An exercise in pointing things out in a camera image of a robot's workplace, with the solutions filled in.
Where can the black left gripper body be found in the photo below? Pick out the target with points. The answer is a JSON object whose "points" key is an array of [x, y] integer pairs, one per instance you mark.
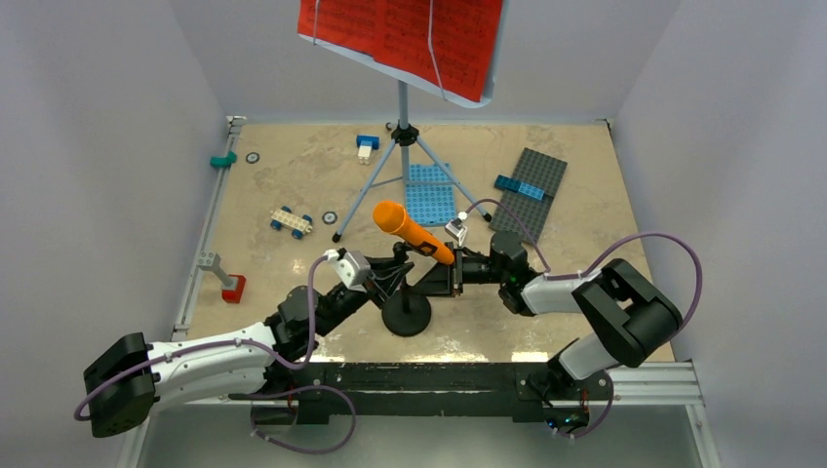
{"points": [[374, 289]]}

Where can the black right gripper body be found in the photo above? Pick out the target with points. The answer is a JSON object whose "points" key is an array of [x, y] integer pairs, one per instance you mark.
{"points": [[477, 269]]}

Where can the black microphone stand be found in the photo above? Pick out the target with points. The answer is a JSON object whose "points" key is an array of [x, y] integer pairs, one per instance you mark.
{"points": [[405, 313]]}

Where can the orange toy microphone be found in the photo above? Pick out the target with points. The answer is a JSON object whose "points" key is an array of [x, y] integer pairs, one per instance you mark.
{"points": [[393, 218]]}

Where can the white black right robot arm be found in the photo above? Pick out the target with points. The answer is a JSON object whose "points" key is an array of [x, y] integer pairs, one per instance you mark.
{"points": [[629, 316]]}

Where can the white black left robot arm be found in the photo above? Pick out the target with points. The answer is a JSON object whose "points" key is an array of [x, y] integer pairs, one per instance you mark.
{"points": [[134, 377]]}

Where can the light blue building baseplate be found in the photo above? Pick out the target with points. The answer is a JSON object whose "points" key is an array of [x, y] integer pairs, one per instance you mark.
{"points": [[429, 197]]}

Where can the blue building brick strip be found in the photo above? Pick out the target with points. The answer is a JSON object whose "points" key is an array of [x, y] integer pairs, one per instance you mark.
{"points": [[510, 184]]}

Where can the grey building baseplate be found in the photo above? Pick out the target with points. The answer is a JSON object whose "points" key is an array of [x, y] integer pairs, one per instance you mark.
{"points": [[524, 215]]}

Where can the toy brick car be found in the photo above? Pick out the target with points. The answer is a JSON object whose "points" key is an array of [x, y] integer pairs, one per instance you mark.
{"points": [[298, 225]]}

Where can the blue and white brick stack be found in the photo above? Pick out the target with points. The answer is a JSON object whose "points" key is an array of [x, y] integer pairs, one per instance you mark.
{"points": [[366, 145]]}

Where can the teal curved block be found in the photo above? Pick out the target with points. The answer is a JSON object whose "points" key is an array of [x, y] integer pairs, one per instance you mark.
{"points": [[223, 162]]}

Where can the red sheet music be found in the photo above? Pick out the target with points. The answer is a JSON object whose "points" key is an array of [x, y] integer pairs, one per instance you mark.
{"points": [[445, 48]]}

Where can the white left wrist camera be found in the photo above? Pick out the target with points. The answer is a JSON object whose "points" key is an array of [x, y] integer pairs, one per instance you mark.
{"points": [[351, 267]]}

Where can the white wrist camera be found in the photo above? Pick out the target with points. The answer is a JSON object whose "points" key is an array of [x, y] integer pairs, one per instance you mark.
{"points": [[351, 267], [457, 229]]}

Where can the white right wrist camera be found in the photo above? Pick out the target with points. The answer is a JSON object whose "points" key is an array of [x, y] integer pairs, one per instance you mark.
{"points": [[457, 229]]}

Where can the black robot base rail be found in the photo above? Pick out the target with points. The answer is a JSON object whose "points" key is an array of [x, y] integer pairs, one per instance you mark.
{"points": [[522, 392]]}

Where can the grey post on red brick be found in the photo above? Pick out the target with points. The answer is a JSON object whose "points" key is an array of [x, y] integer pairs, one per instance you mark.
{"points": [[232, 286]]}

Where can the aluminium left edge rail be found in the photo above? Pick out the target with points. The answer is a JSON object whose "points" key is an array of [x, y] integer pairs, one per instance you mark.
{"points": [[187, 304]]}

